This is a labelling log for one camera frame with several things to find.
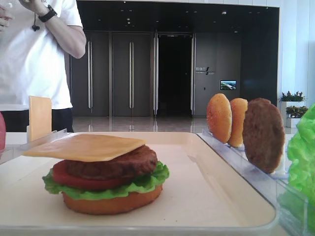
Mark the golden top bun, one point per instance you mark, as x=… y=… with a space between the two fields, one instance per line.
x=219 y=117

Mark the brown meat patty on burger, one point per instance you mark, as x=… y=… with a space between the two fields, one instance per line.
x=140 y=161

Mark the green lettuce leaf on burger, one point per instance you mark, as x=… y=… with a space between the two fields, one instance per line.
x=142 y=184

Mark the orange cheese slice on burger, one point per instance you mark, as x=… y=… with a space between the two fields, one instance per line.
x=86 y=148

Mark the standing brown meat patty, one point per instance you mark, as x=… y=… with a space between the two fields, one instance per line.
x=263 y=135

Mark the red tomato slice on burger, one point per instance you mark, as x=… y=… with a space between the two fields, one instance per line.
x=61 y=176

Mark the standing orange cheese slice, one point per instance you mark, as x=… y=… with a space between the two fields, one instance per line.
x=40 y=117

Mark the standing red tomato slice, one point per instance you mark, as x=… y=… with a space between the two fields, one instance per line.
x=2 y=132

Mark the standing green lettuce leaf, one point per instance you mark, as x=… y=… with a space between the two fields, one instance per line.
x=301 y=151

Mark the standing bun slice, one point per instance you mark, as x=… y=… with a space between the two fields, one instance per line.
x=239 y=107

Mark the bottom bun slice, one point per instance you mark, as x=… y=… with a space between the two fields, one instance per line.
x=113 y=206

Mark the cream rectangular tray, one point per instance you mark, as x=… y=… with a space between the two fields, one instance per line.
x=203 y=196

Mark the flower planter box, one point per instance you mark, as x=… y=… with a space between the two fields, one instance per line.
x=292 y=108

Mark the person in white shirt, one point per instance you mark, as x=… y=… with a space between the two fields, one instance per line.
x=32 y=59

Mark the black wrist watch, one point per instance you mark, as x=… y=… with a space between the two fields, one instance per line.
x=51 y=13

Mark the wall display screen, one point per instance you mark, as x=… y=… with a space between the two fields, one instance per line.
x=227 y=84

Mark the left long clear rail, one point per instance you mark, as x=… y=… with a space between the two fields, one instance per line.
x=17 y=143

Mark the long clear rail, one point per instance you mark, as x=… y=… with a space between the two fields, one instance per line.
x=294 y=209
x=17 y=143

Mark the right long clear rail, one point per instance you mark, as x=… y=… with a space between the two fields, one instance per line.
x=294 y=209

